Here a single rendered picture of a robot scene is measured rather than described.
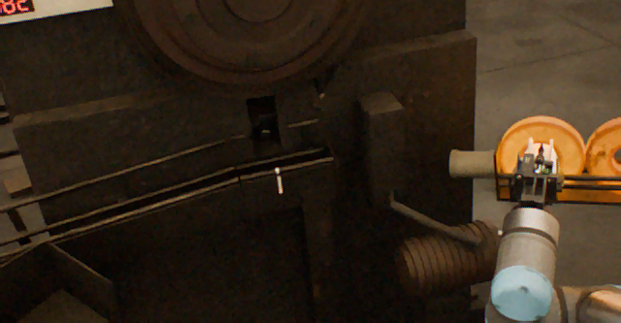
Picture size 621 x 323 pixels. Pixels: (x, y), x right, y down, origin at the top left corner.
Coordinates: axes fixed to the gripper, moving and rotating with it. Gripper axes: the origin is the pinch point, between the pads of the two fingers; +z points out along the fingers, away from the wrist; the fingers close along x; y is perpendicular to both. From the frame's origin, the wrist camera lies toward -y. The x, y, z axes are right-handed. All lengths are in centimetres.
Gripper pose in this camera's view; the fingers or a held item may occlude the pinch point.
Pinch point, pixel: (541, 146)
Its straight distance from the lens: 141.1
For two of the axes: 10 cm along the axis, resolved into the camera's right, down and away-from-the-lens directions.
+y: -2.1, -6.9, -7.0
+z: 3.1, -7.2, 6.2
